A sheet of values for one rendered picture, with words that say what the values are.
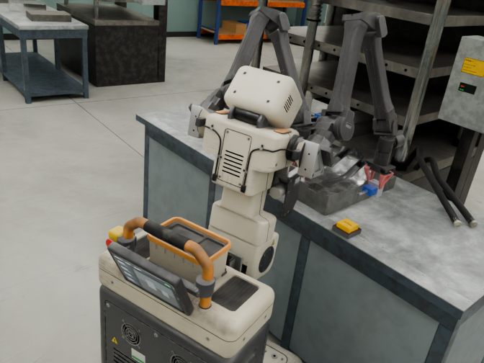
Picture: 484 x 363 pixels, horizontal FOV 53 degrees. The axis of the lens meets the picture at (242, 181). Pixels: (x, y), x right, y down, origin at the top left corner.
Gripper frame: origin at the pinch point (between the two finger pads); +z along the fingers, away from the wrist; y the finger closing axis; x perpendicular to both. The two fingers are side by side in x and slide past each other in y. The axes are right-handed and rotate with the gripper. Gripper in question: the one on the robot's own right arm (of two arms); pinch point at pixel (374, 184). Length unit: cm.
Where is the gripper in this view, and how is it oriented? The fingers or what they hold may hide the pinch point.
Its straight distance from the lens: 196.2
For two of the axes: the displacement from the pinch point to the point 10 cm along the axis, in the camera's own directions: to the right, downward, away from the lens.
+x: -7.6, 1.9, -6.3
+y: -6.4, -3.9, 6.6
